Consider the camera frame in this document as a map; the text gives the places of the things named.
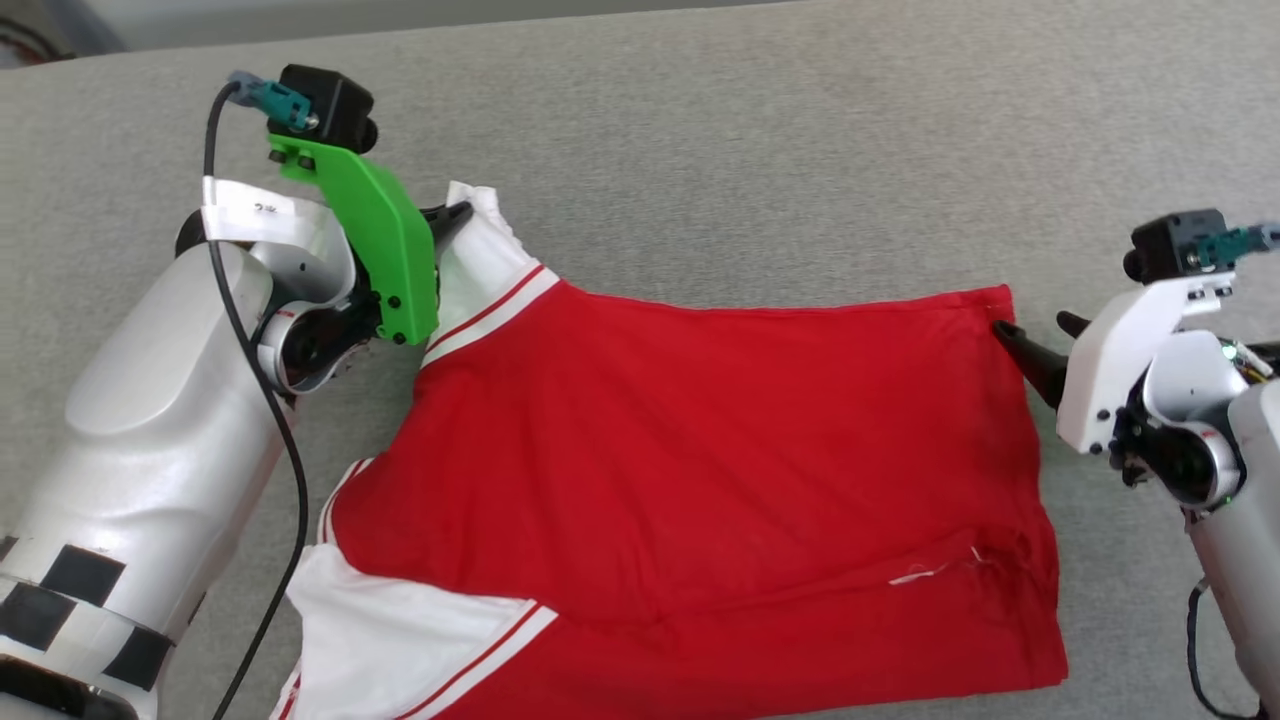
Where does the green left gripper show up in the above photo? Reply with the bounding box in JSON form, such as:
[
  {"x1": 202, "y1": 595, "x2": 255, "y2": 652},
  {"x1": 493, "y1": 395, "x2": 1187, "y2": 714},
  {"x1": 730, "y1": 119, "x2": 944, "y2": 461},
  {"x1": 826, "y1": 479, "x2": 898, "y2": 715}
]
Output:
[{"x1": 267, "y1": 134, "x2": 474, "y2": 347}]

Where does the red garment with white sleeves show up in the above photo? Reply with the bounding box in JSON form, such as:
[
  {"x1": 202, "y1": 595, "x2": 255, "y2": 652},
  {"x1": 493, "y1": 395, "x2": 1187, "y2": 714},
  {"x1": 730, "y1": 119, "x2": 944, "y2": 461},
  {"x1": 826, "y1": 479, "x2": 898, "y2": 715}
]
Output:
[{"x1": 268, "y1": 181, "x2": 1070, "y2": 720}]

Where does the black cable with teal plug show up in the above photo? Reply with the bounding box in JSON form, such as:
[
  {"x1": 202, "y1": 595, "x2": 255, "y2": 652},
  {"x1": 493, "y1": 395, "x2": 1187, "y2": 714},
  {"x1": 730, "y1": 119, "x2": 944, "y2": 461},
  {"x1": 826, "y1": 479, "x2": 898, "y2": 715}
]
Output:
[
  {"x1": 1194, "y1": 224, "x2": 1280, "y2": 273},
  {"x1": 203, "y1": 69, "x2": 317, "y2": 720}
]

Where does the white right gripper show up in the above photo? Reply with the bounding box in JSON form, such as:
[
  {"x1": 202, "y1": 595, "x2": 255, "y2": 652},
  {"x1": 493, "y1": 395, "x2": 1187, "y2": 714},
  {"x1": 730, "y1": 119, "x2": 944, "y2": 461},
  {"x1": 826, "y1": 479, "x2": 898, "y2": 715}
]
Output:
[{"x1": 991, "y1": 271, "x2": 1237, "y2": 457}]

